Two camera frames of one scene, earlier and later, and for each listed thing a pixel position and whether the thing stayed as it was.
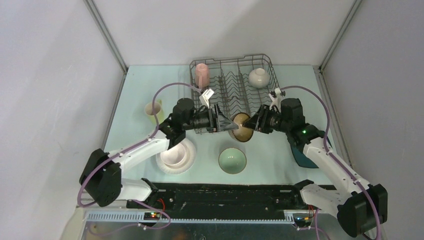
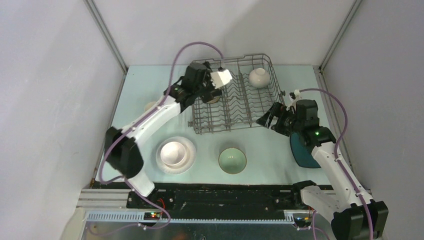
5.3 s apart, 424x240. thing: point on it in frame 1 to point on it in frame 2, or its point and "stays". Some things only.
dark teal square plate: (303, 160) stays
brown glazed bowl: (241, 134) to (214, 100)
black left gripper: (222, 122) to (211, 92)
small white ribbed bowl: (258, 78) stays
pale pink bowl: (174, 155) stays
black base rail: (221, 196) stays
